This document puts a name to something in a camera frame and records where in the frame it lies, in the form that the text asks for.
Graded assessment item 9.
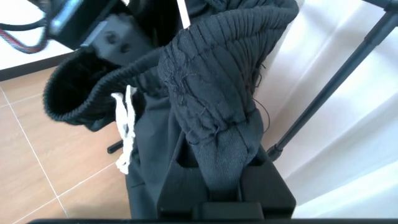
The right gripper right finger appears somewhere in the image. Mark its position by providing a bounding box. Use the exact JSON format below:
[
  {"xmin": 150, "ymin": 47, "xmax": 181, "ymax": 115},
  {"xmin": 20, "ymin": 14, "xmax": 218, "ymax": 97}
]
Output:
[{"xmin": 239, "ymin": 146, "xmax": 297, "ymax": 218}]

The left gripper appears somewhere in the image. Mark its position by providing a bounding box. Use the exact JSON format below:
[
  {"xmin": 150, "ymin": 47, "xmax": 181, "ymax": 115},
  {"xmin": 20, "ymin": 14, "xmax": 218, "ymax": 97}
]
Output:
[{"xmin": 45, "ymin": 0, "xmax": 126, "ymax": 48}]

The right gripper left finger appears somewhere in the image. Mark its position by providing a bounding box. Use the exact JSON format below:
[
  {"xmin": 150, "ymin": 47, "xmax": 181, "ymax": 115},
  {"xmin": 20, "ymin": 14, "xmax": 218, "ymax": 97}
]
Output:
[{"xmin": 156, "ymin": 136, "xmax": 211, "ymax": 218}]

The black garment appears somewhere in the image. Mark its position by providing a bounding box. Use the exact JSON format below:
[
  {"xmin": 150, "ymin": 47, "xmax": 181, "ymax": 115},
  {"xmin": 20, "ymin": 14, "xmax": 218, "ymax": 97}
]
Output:
[{"xmin": 42, "ymin": 0, "xmax": 300, "ymax": 220}]

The beige curtain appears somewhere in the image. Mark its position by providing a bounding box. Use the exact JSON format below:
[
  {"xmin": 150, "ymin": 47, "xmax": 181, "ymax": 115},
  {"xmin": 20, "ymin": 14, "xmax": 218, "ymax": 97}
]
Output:
[{"xmin": 254, "ymin": 0, "xmax": 398, "ymax": 219}]

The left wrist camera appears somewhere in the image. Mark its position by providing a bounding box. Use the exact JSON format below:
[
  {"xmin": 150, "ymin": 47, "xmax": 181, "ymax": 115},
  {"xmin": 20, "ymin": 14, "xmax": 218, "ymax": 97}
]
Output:
[{"xmin": 79, "ymin": 12, "xmax": 155, "ymax": 67}]

